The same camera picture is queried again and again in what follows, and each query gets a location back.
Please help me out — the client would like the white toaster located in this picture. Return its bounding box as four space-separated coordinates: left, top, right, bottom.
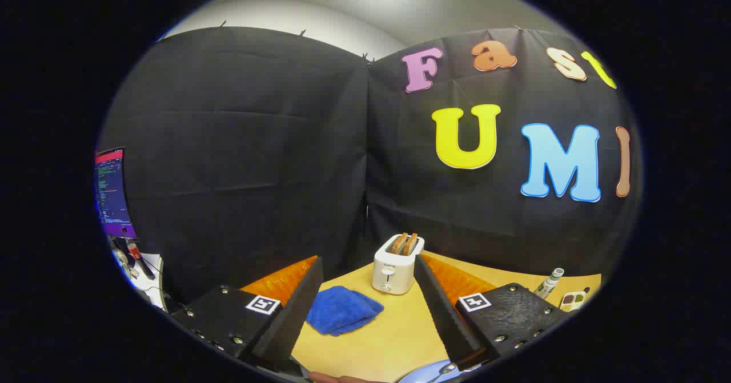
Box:
372 233 425 296

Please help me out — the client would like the blue folded cloth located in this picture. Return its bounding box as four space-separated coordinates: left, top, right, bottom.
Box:
306 285 384 337

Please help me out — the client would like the blue round plate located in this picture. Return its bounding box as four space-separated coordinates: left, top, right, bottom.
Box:
398 359 483 383

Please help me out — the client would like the white drink bottle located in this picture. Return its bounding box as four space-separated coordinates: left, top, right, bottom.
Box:
535 268 565 300

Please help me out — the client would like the white sectioned snack tray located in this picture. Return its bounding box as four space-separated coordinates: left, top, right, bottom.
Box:
560 289 589 313

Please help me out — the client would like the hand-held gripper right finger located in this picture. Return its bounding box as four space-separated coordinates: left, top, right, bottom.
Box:
413 253 572 372

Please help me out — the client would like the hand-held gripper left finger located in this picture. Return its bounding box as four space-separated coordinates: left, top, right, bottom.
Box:
170 256 324 372

